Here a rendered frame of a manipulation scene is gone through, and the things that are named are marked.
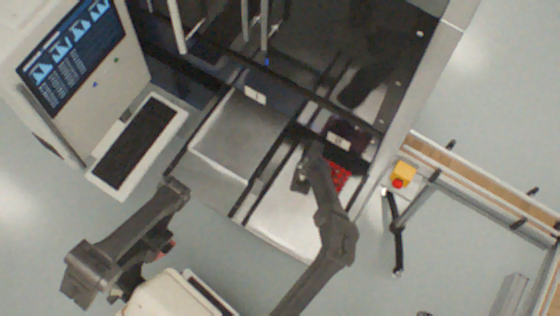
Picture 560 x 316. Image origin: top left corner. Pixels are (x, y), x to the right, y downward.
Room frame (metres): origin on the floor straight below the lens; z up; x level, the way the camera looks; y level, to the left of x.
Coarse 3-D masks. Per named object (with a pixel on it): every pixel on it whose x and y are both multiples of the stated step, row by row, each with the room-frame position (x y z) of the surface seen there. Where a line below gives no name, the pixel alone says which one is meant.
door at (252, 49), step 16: (160, 0) 1.10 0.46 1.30; (176, 0) 1.06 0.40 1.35; (192, 0) 1.03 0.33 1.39; (208, 0) 1.00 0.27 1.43; (224, 0) 0.98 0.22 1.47; (240, 0) 0.95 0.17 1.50; (256, 0) 0.93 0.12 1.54; (192, 16) 1.04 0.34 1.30; (208, 16) 1.01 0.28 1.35; (224, 16) 0.98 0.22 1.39; (240, 16) 0.95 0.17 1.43; (208, 32) 1.01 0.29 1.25; (224, 32) 0.98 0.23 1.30; (240, 32) 0.95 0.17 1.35; (256, 32) 0.93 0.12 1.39; (240, 48) 0.96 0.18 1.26; (256, 48) 0.93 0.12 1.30
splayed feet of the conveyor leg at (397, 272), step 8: (384, 192) 0.97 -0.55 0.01; (392, 192) 0.95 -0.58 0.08; (392, 200) 0.89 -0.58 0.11; (392, 208) 0.85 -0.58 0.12; (392, 216) 0.80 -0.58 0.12; (392, 224) 0.75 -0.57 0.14; (392, 232) 0.72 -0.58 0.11; (400, 232) 0.72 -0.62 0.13; (400, 240) 0.68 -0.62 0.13; (400, 248) 0.64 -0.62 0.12; (400, 256) 0.60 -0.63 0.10; (400, 264) 0.56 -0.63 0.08; (392, 272) 0.53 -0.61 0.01; (400, 272) 0.53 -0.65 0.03
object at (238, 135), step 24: (240, 96) 0.99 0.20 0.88; (216, 120) 0.88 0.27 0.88; (240, 120) 0.88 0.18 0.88; (264, 120) 0.89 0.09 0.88; (288, 120) 0.89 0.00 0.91; (192, 144) 0.76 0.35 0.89; (216, 144) 0.78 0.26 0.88; (240, 144) 0.79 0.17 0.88; (264, 144) 0.79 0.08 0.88; (240, 168) 0.69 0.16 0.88
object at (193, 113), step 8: (144, 88) 1.21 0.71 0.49; (152, 88) 1.18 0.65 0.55; (160, 88) 1.15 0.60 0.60; (144, 96) 1.22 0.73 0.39; (160, 96) 1.16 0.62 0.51; (168, 96) 1.14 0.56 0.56; (136, 104) 1.26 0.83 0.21; (176, 104) 1.12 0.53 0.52; (184, 104) 1.09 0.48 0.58; (192, 112) 1.08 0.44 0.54; (200, 112) 1.05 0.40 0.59; (192, 120) 1.08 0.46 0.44; (184, 128) 1.12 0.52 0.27
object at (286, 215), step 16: (288, 160) 0.73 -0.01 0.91; (288, 176) 0.68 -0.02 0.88; (272, 192) 0.61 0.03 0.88; (288, 192) 0.62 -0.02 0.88; (352, 192) 0.63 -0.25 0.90; (272, 208) 0.55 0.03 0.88; (288, 208) 0.56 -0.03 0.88; (304, 208) 0.56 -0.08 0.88; (256, 224) 0.48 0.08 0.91; (272, 224) 0.49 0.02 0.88; (288, 224) 0.50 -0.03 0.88; (304, 224) 0.50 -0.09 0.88; (288, 240) 0.44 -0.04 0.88; (304, 240) 0.45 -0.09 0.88; (320, 240) 0.45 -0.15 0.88
